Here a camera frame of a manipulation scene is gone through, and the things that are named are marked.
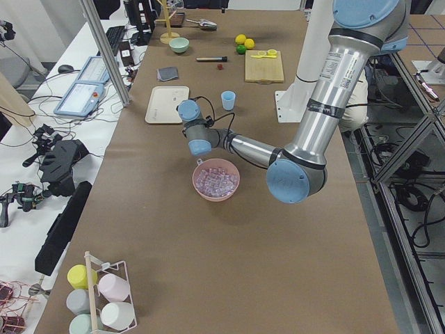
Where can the black long bar device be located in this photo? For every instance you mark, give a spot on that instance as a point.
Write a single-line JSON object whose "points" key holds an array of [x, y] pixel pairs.
{"points": [[62, 230]]}

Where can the pink bowl of ice cubes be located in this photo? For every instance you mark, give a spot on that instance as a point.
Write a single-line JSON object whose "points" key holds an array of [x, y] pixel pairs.
{"points": [[216, 179]]}

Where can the black keyboard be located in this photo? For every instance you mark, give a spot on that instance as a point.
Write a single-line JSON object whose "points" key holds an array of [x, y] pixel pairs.
{"points": [[115, 36]]}

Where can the white plastic cup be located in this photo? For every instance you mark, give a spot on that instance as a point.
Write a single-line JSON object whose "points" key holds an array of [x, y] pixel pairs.
{"points": [[118, 315]]}

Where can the grey plastic cup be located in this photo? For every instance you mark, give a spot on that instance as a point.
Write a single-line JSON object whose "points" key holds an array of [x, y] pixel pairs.
{"points": [[78, 302]]}

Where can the cream rabbit serving tray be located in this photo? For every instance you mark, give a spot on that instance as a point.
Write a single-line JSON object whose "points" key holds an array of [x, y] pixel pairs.
{"points": [[163, 102]]}

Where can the pink plastic cup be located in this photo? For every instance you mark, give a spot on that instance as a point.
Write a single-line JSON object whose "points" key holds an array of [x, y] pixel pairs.
{"points": [[113, 288]]}

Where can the yellow lemon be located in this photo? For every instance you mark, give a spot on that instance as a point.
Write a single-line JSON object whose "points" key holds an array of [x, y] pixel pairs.
{"points": [[240, 39], [249, 44]]}

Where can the aluminium frame post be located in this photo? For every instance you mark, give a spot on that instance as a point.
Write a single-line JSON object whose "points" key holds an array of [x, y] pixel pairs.
{"points": [[96, 28]]}

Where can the light blue plastic cup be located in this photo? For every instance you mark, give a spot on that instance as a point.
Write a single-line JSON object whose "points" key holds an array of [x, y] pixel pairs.
{"points": [[228, 100]]}

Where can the grey folded cloth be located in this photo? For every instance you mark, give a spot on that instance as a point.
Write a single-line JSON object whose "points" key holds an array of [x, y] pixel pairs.
{"points": [[167, 74]]}

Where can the mint green bowl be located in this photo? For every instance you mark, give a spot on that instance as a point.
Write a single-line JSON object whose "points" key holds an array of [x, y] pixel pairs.
{"points": [[179, 45]]}

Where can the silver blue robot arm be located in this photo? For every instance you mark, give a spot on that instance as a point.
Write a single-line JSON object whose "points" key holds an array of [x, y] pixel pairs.
{"points": [[343, 35]]}

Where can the yellow plastic cup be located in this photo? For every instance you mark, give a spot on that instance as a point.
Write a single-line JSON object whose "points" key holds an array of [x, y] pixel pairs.
{"points": [[77, 276]]}

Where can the wooden cup tree stand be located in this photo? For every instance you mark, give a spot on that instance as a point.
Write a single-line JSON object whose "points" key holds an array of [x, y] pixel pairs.
{"points": [[169, 10]]}

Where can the yellow plastic knife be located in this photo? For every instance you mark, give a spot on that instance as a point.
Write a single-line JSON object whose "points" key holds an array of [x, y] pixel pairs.
{"points": [[263, 56]]}

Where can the metal ice scoop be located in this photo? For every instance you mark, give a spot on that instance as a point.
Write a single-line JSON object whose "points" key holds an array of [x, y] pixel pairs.
{"points": [[204, 24]]}

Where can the black computer mouse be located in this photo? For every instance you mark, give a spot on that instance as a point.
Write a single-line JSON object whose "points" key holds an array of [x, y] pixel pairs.
{"points": [[62, 69]]}

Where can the blue teach pendant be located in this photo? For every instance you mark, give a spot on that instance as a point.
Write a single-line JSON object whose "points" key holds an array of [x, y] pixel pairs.
{"points": [[94, 70], [80, 100]]}

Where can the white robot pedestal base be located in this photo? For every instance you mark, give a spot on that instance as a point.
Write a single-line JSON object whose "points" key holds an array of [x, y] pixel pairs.
{"points": [[291, 103]]}

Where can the white wire cup rack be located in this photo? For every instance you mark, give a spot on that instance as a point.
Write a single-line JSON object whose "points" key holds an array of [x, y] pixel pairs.
{"points": [[96, 269]]}

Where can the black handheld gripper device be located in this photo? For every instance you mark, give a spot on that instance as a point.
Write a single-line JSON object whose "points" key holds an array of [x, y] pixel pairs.
{"points": [[59, 157]]}

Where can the green lime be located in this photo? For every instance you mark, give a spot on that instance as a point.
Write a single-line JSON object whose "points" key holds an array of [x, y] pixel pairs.
{"points": [[240, 49]]}

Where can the bamboo cutting board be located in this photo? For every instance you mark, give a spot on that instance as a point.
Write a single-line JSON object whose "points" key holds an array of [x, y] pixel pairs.
{"points": [[263, 70]]}

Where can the mint plastic cup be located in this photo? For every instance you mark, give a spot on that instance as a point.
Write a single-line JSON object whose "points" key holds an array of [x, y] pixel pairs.
{"points": [[81, 324]]}

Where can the steel muddler black tip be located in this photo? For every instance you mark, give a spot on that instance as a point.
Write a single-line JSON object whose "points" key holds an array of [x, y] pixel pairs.
{"points": [[214, 59]]}

